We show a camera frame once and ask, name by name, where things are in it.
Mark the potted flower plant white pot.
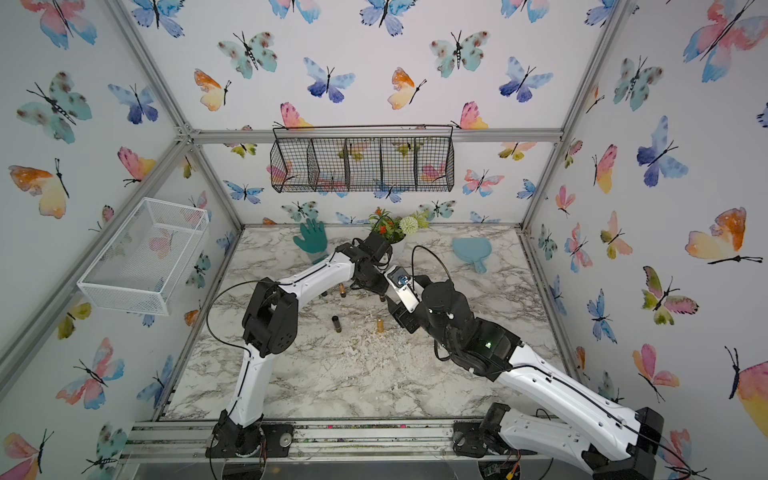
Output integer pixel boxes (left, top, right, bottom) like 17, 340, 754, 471
368, 208, 429, 244

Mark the aluminium front rail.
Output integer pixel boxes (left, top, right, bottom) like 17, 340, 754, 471
119, 418, 625, 464

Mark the white mesh wall basket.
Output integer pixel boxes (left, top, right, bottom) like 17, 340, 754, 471
77, 197, 209, 316

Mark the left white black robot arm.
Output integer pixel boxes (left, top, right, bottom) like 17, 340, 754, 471
205, 232, 392, 459

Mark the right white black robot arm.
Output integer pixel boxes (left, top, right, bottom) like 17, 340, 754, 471
386, 268, 675, 479

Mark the black wire wall basket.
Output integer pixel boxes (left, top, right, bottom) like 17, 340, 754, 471
268, 124, 455, 194

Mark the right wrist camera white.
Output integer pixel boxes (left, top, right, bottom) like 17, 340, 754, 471
385, 266, 420, 313

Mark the green rubber glove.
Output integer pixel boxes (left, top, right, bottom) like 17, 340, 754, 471
293, 219, 328, 264

